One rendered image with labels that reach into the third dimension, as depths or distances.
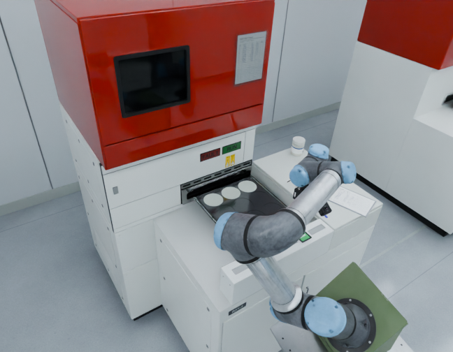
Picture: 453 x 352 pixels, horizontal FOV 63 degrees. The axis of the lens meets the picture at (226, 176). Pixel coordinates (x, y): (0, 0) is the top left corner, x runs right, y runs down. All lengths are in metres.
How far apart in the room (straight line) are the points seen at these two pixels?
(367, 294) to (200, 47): 1.12
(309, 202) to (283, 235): 0.15
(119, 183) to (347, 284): 1.03
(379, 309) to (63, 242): 2.32
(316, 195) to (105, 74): 0.83
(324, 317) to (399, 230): 2.19
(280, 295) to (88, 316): 1.61
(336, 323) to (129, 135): 1.01
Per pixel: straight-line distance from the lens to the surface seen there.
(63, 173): 3.40
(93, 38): 1.36
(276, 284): 1.23
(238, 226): 1.04
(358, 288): 1.50
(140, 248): 2.02
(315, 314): 1.30
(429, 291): 3.05
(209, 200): 1.89
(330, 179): 1.21
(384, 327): 1.46
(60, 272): 2.90
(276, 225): 1.00
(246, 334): 1.88
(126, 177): 1.71
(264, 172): 2.01
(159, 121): 1.57
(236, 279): 1.48
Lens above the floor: 2.14
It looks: 37 degrees down
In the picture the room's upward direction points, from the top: 3 degrees clockwise
